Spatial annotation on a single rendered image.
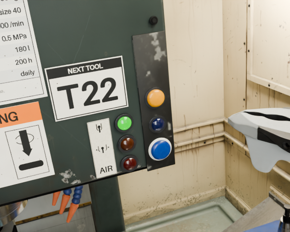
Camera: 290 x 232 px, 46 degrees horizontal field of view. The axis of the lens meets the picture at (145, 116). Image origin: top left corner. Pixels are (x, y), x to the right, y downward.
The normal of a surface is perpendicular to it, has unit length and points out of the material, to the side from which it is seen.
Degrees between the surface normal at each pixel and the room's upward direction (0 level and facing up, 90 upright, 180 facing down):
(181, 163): 90
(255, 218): 24
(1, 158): 90
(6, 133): 90
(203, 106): 90
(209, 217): 0
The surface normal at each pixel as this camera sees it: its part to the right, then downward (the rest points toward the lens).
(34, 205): 0.32, 0.33
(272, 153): -0.70, 0.33
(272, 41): -0.94, 0.21
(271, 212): -0.48, -0.76
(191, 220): -0.10, -0.93
